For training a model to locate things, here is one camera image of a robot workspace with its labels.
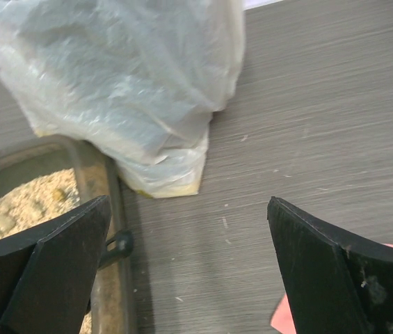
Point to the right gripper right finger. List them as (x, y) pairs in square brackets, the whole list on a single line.
[(335, 281)]

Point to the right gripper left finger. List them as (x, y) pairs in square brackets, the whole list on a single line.
[(47, 272)]

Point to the black litter scoop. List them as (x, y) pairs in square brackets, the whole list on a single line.
[(116, 248)]

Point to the grey plastic litter box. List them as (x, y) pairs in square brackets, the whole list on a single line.
[(111, 303)]

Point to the bin with white bag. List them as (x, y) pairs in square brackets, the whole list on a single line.
[(140, 80)]

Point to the beige cat litter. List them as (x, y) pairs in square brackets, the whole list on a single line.
[(42, 199)]

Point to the pink cloth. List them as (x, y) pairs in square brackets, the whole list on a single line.
[(282, 319)]

